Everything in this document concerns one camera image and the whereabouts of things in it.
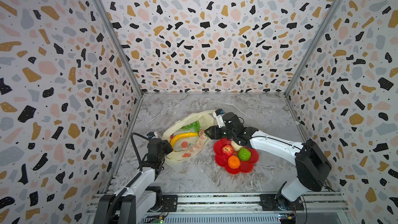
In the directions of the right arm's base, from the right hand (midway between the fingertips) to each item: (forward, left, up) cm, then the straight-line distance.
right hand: (209, 130), depth 83 cm
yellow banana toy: (+4, +18, -12) cm, 22 cm away
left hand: (-2, +23, -9) cm, 24 cm away
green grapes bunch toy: (+11, +9, -12) cm, 19 cm away
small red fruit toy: (+3, +24, -13) cm, 27 cm away
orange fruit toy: (-12, -13, -11) cm, 21 cm away
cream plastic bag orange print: (-3, +12, -14) cm, 19 cm away
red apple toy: (-7, -11, -10) cm, 16 cm away
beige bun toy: (-4, -15, -10) cm, 18 cm away
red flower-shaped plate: (-10, -7, -15) cm, 19 cm away
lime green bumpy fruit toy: (-9, -19, -10) cm, 23 cm away
